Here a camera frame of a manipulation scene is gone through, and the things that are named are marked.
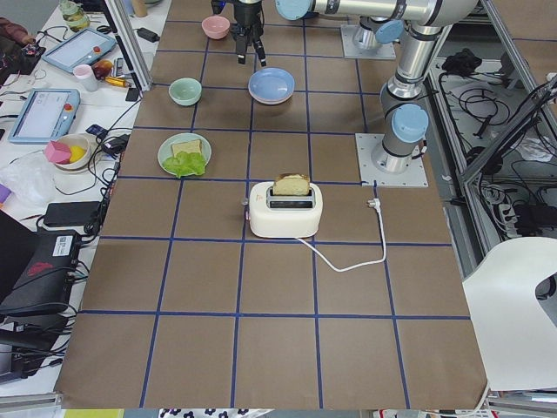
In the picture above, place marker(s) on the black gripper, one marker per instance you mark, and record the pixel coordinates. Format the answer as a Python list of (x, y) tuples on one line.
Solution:
[(246, 13)]

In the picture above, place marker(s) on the blue plate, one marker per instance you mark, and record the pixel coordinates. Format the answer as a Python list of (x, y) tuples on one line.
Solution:
[(271, 79)]

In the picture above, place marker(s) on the pink plate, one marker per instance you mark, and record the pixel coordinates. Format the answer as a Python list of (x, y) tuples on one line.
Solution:
[(273, 97)]

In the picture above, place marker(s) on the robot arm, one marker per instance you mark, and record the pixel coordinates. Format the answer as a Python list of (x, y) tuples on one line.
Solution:
[(387, 27), (428, 24)]

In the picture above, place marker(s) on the pink bowl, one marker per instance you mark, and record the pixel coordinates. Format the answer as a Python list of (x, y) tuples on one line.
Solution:
[(216, 27)]

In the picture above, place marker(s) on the green bowl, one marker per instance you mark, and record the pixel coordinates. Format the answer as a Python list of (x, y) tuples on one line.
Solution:
[(185, 91)]

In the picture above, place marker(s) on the black power adapter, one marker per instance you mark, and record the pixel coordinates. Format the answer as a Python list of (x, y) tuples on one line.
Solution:
[(148, 35)]

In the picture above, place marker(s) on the bread slice on plate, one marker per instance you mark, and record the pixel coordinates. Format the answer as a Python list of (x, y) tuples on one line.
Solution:
[(193, 146)]

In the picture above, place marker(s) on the green plate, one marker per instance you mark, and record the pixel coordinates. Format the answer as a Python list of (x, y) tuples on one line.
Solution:
[(165, 151)]

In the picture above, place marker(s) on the green lettuce leaf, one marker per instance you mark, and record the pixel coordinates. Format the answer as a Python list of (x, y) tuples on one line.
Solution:
[(185, 164)]

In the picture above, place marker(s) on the toast slice in toaster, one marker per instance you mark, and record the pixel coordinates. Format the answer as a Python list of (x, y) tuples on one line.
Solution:
[(291, 184)]

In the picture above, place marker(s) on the mango fruit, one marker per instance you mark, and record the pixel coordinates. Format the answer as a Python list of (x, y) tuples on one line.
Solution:
[(102, 69)]

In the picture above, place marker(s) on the white toaster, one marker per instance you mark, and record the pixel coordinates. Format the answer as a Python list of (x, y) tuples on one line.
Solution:
[(283, 217)]

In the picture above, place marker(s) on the teach pendant far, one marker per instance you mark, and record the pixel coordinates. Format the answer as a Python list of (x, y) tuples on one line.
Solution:
[(84, 47)]

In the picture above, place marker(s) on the teach pendant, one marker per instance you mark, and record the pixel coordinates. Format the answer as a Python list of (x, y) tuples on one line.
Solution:
[(84, 47), (47, 115)]

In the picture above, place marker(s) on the bowl with toy fruit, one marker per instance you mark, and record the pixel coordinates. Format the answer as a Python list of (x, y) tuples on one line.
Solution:
[(71, 152)]

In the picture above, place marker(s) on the teach pendant near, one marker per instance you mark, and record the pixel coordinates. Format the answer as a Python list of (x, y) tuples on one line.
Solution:
[(47, 115)]

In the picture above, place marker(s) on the white chair back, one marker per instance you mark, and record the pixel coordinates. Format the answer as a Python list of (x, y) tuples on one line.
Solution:
[(516, 337)]

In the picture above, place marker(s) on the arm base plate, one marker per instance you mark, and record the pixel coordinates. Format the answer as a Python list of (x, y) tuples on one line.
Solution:
[(379, 168), (361, 43)]

